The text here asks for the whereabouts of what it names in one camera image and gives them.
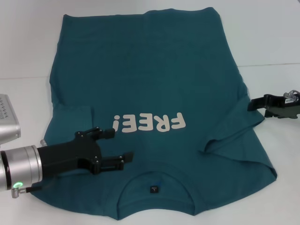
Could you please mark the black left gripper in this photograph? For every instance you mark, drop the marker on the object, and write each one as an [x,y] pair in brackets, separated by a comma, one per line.
[65,155]

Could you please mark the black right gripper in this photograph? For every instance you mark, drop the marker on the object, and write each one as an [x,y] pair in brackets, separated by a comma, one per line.
[283,109]

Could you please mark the teal t-shirt with FREE print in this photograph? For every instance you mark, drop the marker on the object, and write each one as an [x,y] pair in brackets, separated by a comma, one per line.
[152,82]

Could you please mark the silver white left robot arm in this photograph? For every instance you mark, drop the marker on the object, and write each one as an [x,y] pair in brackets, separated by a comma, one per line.
[23,164]

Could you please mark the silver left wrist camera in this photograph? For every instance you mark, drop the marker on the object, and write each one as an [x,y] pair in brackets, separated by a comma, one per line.
[9,119]

